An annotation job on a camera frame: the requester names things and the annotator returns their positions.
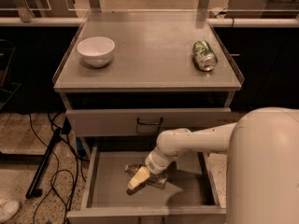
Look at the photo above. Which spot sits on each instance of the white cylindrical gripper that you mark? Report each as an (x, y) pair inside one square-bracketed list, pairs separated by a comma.
[(154, 166)]

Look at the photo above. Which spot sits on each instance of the clear plastic water bottle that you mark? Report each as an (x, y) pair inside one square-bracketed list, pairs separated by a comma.
[(157, 181)]

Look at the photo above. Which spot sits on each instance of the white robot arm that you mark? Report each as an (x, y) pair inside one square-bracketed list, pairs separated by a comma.
[(262, 177)]

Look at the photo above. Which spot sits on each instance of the open middle drawer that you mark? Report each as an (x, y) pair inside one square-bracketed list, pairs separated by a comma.
[(190, 196)]

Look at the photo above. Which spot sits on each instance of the closed top drawer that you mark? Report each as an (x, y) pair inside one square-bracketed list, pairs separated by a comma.
[(122, 122)]

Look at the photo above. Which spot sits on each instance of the grey metal drawer cabinet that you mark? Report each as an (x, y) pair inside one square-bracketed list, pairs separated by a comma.
[(152, 67)]

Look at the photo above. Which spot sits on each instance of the black metal stand leg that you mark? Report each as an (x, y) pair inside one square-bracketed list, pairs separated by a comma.
[(33, 190)]

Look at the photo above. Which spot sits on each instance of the green soda can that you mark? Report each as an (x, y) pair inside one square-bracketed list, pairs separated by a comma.
[(203, 56)]

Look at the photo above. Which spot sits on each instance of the white ceramic bowl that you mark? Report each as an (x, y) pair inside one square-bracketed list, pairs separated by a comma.
[(96, 51)]

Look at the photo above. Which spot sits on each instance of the white shoe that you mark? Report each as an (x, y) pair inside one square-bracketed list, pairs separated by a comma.
[(8, 210)]

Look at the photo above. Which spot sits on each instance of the black drawer handle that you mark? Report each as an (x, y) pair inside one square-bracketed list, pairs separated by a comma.
[(149, 122)]

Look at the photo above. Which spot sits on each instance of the white counter rail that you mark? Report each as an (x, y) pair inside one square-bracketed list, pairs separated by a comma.
[(234, 23)]

